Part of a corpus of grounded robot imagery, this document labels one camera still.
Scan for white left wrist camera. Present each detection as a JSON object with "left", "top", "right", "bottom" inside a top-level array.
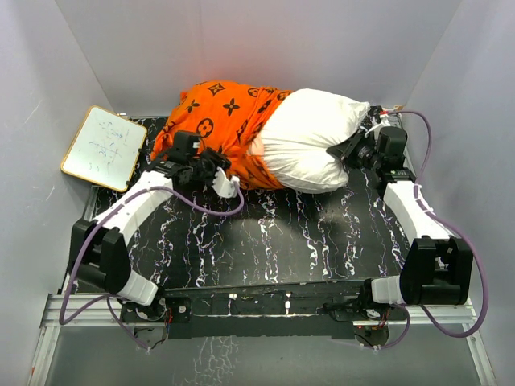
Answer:
[{"left": 212, "top": 166, "right": 240, "bottom": 199}]

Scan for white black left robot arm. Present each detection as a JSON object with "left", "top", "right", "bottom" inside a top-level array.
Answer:
[{"left": 64, "top": 131, "right": 241, "bottom": 321}]

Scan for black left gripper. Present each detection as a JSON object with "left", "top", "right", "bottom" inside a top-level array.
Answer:
[{"left": 186, "top": 148, "right": 229, "bottom": 188}]

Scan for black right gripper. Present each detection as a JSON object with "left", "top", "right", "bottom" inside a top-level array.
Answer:
[{"left": 328, "top": 129, "right": 383, "bottom": 171}]

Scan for orange patterned plush pillowcase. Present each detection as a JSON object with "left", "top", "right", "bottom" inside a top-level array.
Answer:
[{"left": 150, "top": 80, "right": 292, "bottom": 191}]

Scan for white pillow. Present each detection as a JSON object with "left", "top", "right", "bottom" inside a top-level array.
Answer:
[{"left": 248, "top": 88, "right": 371, "bottom": 194}]

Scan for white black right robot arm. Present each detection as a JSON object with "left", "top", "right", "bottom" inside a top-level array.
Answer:
[{"left": 327, "top": 126, "right": 473, "bottom": 319}]

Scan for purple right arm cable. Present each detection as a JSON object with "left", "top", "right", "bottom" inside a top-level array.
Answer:
[{"left": 385, "top": 110, "right": 491, "bottom": 353}]

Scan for small white dry-erase board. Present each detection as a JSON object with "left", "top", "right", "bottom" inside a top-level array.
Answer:
[{"left": 60, "top": 105, "right": 147, "bottom": 192}]

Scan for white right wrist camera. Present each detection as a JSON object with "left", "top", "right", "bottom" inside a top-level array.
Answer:
[{"left": 360, "top": 105, "right": 397, "bottom": 136}]

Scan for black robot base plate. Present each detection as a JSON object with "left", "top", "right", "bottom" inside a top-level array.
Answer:
[{"left": 122, "top": 280, "right": 407, "bottom": 339}]

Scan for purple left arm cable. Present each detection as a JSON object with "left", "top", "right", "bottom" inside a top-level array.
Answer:
[{"left": 58, "top": 183, "right": 246, "bottom": 355}]

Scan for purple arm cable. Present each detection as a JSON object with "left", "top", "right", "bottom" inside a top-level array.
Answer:
[
  {"left": 385, "top": 110, "right": 491, "bottom": 353},
  {"left": 58, "top": 183, "right": 246, "bottom": 355}
]

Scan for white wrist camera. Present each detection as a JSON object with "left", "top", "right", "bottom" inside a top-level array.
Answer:
[
  {"left": 360, "top": 105, "right": 397, "bottom": 136},
  {"left": 212, "top": 166, "right": 240, "bottom": 199}
]

